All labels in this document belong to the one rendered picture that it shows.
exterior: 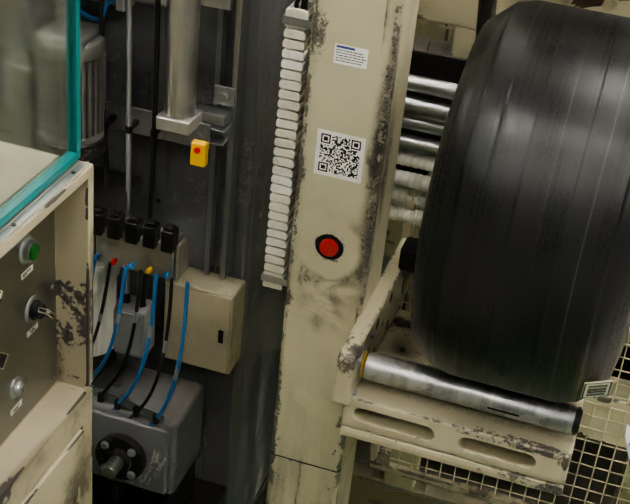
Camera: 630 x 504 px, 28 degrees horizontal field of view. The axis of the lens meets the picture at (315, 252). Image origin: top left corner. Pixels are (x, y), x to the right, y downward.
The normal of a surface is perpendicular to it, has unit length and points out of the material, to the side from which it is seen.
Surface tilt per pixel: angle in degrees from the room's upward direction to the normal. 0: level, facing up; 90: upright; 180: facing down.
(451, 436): 90
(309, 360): 90
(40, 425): 0
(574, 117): 39
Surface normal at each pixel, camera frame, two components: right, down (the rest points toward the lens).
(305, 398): -0.31, 0.47
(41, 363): 0.95, 0.23
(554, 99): -0.11, -0.43
